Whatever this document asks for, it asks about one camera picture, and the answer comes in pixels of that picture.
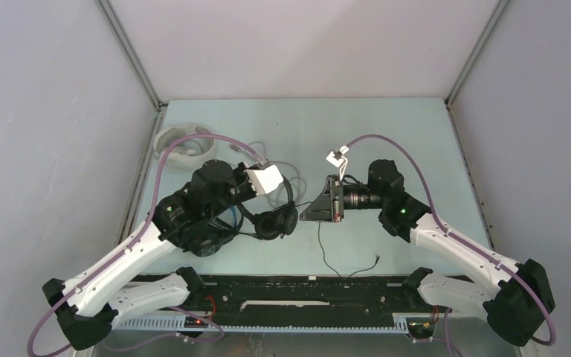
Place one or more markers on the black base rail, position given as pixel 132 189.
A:
pixel 300 302

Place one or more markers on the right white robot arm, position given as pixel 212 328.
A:
pixel 513 298

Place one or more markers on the aluminium frame post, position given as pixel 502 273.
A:
pixel 120 34
pixel 479 46

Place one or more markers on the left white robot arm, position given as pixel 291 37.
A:
pixel 90 305

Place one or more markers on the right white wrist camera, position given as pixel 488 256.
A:
pixel 338 159

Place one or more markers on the black headset with blue band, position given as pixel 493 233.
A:
pixel 206 240

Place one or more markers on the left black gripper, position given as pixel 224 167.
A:
pixel 242 171

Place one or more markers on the white gaming headset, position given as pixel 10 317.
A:
pixel 194 152

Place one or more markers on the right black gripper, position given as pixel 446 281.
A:
pixel 326 207

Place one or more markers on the left aluminium frame post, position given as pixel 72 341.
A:
pixel 120 34

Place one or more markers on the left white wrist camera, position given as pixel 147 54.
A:
pixel 265 180

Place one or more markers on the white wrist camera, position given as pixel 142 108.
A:
pixel 338 159
pixel 265 180

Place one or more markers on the right aluminium frame post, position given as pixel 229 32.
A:
pixel 479 46

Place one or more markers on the small black on-ear headphones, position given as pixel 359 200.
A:
pixel 282 220

